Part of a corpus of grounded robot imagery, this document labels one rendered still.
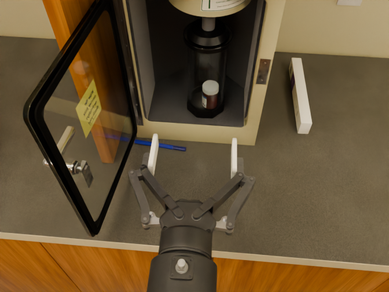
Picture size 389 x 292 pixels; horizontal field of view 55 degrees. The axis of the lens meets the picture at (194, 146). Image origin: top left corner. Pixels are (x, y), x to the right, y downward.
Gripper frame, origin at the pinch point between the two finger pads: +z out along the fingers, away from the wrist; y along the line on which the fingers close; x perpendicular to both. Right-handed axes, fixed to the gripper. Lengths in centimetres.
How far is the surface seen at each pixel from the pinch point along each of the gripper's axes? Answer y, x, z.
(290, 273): -26, 47, -4
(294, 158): -24.8, 28.2, 19.4
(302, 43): -31, 26, 65
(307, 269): -29, 43, -4
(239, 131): -10.1, 22.4, 22.8
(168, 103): 9.1, 20.3, 29.3
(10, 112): 55, 28, 30
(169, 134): 8.4, 25.8, 23.2
